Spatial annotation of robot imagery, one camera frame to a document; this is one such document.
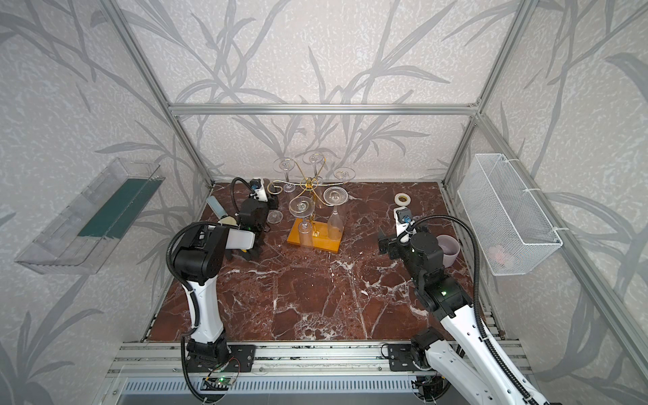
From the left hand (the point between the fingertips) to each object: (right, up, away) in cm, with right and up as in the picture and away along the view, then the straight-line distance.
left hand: (270, 183), depth 98 cm
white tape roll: (+56, -7, +14) cm, 58 cm away
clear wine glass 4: (+10, +5, -18) cm, 21 cm away
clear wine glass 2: (+18, -9, -29) cm, 35 cm away
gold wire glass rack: (+19, -15, +5) cm, 24 cm away
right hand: (+44, -13, -26) cm, 53 cm away
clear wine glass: (-1, -14, +10) cm, 17 cm away
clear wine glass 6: (+29, +2, -19) cm, 35 cm away
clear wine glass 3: (+26, -6, -26) cm, 37 cm away
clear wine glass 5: (+20, +7, -17) cm, 27 cm away
